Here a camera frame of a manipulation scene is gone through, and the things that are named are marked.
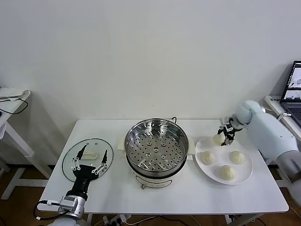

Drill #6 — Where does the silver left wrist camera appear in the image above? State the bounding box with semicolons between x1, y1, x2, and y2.
59;196;77;210

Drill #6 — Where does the white steamed baozi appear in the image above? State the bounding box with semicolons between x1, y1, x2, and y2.
199;151;216;165
213;134;226;146
220;165;237;183
229;150;246;165

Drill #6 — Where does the thin black looped cable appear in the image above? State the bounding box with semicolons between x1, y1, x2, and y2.
0;97;29;116

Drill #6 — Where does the perforated steel steamer basket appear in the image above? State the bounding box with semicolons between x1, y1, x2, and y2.
124;118;190;179

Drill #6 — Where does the white power strip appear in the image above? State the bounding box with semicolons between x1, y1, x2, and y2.
102;214;132;226

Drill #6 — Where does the round white plate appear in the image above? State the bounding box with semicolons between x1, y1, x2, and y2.
194;136;254;186

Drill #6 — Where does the round glass pot lid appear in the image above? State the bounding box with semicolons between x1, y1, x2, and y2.
62;138;114;183

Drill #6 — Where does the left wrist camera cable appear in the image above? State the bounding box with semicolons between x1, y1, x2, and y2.
35;200;62;221

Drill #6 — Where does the white side table with cloth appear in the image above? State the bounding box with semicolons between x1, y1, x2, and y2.
0;87;51;201

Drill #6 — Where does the dark grey open laptop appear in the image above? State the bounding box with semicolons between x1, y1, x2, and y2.
279;60;301;123

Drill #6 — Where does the white side table with laptop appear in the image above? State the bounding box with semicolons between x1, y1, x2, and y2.
263;95;301;202

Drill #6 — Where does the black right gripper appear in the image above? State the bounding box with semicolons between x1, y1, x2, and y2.
216;123;236;146

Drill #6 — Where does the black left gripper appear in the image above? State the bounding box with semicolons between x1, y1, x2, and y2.
70;145;109;196

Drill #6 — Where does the stainless steel steamer pot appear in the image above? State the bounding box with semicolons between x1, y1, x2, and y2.
117;137;196;190

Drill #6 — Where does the white work table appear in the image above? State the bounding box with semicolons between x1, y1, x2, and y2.
37;119;289;226

